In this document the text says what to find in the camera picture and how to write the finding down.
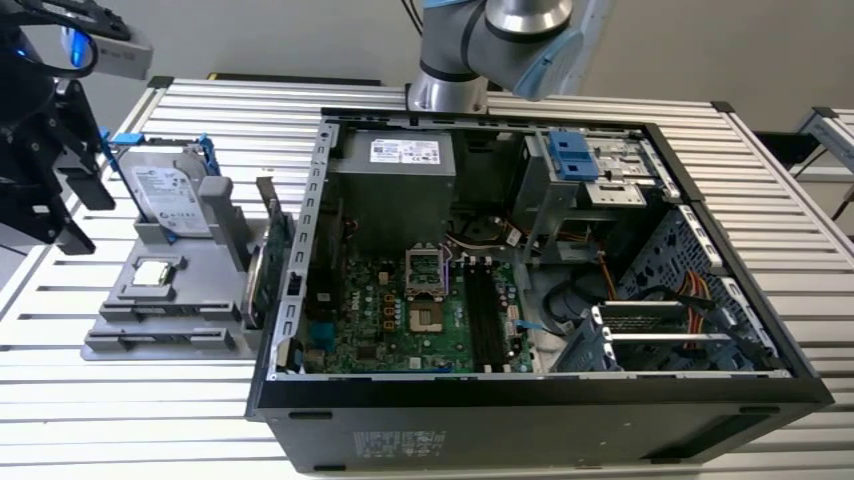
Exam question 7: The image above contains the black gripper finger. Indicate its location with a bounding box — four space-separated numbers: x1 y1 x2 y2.
0 189 95 259
39 79 116 211

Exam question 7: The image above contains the RAM stick with black chips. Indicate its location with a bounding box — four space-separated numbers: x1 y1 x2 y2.
116 335 229 349

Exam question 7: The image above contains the hard disk in blue carrier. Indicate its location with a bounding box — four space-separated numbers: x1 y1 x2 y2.
96 128 226 246

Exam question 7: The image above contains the silver CPU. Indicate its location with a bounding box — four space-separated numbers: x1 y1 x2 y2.
130 259 178 288

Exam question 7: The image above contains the grey parts rack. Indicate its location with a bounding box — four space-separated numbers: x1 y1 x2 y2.
79 174 299 362

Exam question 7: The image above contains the green graphics card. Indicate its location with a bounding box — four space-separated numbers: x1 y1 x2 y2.
241 175 299 331

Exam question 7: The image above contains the grey power supply unit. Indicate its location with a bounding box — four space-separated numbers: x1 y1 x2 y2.
329 127 459 246

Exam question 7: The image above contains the metal socket cover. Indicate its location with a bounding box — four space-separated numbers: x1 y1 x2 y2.
403 241 449 301

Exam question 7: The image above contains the CPU socket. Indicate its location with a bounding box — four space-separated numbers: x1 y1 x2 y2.
407 299 447 335

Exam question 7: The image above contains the metal locking lever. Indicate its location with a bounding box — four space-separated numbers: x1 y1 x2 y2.
439 248 462 297

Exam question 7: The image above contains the black CPU fan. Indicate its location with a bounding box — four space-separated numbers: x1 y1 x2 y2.
447 209 513 249

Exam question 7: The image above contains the green motherboard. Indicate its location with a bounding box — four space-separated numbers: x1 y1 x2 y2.
297 244 539 375

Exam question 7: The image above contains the metal optical drive cage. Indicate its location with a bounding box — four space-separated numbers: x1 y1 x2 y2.
513 127 669 265

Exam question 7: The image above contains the blue drive latch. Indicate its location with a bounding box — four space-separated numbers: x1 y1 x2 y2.
543 129 597 182

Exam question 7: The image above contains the metal hard disk cage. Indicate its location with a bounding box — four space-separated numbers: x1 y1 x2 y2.
550 299 760 374

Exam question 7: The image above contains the black PC case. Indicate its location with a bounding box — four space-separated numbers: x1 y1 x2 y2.
245 106 837 475

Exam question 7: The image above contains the black box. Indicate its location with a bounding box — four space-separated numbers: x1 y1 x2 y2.
753 130 820 174

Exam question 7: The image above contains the aluminium slat side table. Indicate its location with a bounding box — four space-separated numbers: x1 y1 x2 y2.
790 106 854 182

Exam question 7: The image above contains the black camera cable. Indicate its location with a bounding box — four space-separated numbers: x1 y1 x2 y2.
10 17 102 81

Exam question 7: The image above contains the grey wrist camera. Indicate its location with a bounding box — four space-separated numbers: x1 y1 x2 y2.
59 22 157 81

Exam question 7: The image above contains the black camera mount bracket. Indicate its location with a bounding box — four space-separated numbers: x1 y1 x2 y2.
36 0 130 42

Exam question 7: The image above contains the light blue cable tab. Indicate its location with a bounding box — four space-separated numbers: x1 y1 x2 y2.
507 318 557 335

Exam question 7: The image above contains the black cable bundle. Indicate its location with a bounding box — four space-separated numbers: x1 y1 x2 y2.
543 272 606 337

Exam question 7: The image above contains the orange yellow wire bundle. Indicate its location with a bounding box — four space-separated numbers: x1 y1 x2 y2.
558 227 620 302

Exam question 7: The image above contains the flat orange red wire bundle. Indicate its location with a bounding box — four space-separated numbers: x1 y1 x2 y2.
678 272 716 354

